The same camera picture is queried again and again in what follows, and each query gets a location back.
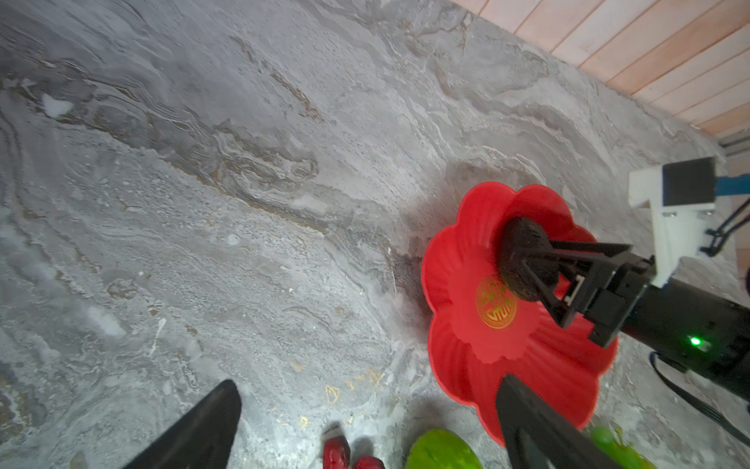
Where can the red flower-shaped fruit bowl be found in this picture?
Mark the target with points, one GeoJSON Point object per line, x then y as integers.
{"type": "Point", "coordinates": [480, 331]}

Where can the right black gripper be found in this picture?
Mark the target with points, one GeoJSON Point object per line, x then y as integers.
{"type": "Point", "coordinates": [605, 279]}

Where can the dark avocado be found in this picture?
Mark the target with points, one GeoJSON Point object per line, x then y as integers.
{"type": "Point", "coordinates": [524, 274]}

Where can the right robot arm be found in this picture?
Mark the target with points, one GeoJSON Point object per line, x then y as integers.
{"type": "Point", "coordinates": [694, 330]}

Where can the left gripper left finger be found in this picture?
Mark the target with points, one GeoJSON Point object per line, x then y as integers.
{"type": "Point", "coordinates": [202, 438]}

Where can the green bumpy custard apple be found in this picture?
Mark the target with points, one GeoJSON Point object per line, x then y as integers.
{"type": "Point", "coordinates": [441, 449]}

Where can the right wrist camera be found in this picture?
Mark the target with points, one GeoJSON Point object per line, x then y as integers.
{"type": "Point", "coordinates": [681, 197]}

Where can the red cherry pair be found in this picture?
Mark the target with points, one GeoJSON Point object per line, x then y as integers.
{"type": "Point", "coordinates": [336, 454]}

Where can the green grape bunch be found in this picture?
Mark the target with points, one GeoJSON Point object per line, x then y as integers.
{"type": "Point", "coordinates": [611, 442]}

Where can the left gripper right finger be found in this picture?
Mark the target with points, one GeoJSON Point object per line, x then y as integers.
{"type": "Point", "coordinates": [536, 436]}

